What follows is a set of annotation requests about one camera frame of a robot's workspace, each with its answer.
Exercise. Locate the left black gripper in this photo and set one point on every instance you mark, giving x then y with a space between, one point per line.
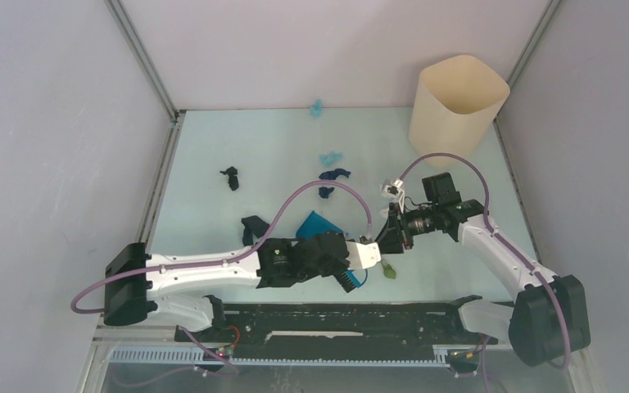
343 265

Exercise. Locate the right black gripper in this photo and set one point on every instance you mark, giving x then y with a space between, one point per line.
395 232

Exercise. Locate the green paper scrap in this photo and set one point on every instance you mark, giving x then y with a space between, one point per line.
388 270

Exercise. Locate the blue plastic dustpan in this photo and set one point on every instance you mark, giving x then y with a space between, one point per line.
315 224

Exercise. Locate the blue hand brush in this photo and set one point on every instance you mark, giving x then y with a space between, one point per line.
358 277

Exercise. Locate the white paper scrap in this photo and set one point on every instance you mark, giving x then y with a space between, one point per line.
392 191

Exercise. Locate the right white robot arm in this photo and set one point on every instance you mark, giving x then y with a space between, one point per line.
547 318

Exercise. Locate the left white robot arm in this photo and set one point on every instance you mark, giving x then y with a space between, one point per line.
180 290

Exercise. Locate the dark blue small scrap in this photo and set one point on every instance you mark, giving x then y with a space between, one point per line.
325 192

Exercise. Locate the black flat scrap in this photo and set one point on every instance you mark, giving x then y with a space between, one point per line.
254 227

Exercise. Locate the light blue scrap centre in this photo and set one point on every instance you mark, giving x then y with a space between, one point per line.
330 158

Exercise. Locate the beige waste bin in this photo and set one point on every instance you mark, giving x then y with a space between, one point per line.
456 101

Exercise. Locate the black scrap far left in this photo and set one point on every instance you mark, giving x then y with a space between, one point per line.
232 176

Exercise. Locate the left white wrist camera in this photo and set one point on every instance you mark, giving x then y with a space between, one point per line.
362 256

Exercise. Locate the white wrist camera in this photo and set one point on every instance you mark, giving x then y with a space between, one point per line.
401 206
362 256

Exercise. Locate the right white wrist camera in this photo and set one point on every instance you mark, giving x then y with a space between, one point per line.
401 206

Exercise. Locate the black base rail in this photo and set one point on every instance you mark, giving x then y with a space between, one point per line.
340 332

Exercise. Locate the light blue scrap at wall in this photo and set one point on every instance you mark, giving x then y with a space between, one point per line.
316 109

